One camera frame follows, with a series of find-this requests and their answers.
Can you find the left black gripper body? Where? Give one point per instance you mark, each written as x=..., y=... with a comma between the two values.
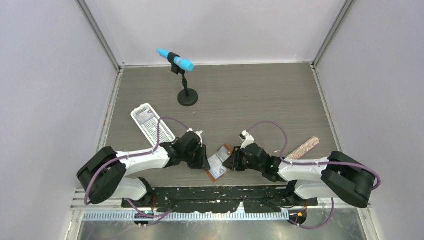
x=195, y=159

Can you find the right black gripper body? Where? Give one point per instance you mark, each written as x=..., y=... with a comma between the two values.
x=241, y=161

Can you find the brown leather card holder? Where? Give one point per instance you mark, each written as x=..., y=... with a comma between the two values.
x=224, y=153

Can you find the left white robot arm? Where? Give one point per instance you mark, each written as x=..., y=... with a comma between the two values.
x=106, y=174

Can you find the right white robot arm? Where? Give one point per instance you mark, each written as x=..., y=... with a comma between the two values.
x=336, y=176

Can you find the card in basket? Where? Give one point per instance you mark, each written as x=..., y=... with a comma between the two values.
x=144, y=116

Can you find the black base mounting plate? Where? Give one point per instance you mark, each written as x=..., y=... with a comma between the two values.
x=223, y=199

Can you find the pink glitter stick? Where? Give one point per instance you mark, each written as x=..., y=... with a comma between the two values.
x=304, y=148

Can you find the black microphone stand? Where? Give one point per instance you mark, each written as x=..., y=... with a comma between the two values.
x=187, y=97

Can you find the blue toy microphone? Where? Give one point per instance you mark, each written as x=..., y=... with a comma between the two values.
x=178, y=64

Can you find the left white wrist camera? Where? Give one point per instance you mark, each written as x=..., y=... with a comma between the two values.
x=198, y=134

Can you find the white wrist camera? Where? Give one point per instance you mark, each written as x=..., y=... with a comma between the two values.
x=198, y=134
x=246, y=138

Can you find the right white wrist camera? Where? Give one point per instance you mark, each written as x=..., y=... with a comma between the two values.
x=246, y=138

